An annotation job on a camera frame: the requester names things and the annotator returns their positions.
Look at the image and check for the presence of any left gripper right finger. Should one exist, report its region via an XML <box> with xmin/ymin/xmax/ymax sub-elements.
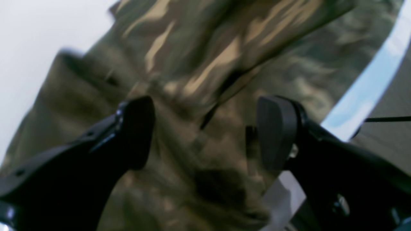
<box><xmin>256</xmin><ymin>96</ymin><xmax>411</xmax><ymax>231</ymax></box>

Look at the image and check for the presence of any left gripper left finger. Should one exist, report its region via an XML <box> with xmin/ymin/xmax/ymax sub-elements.
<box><xmin>0</xmin><ymin>96</ymin><xmax>155</xmax><ymax>231</ymax></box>

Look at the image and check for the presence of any camouflage t-shirt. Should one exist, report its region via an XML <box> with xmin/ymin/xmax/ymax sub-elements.
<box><xmin>1</xmin><ymin>0</ymin><xmax>410</xmax><ymax>231</ymax></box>

